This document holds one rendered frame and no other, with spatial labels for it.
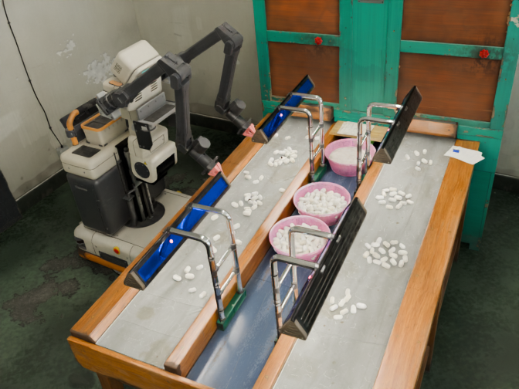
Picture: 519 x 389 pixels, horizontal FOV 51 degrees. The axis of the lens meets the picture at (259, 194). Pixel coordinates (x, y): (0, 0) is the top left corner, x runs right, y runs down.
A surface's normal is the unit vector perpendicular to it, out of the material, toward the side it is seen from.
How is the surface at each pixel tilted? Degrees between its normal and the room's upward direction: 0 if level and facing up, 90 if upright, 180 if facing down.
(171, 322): 0
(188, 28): 90
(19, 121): 90
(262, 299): 0
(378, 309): 0
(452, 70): 90
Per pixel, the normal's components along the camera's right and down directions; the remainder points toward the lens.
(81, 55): 0.87, 0.23
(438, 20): -0.42, 0.55
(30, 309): -0.08, -0.81
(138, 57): 0.52, -0.44
